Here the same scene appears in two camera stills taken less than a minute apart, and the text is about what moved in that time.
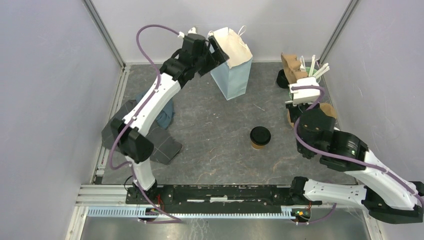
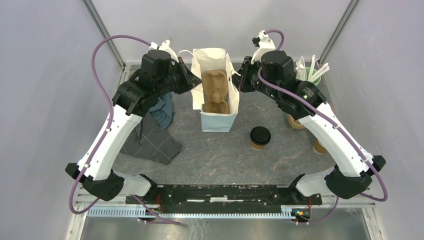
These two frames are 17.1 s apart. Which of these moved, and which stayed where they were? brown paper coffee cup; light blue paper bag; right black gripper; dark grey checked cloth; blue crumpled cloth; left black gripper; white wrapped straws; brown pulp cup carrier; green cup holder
Moved: light blue paper bag; left black gripper; brown pulp cup carrier; right black gripper
Stayed: blue crumpled cloth; green cup holder; white wrapped straws; brown paper coffee cup; dark grey checked cloth
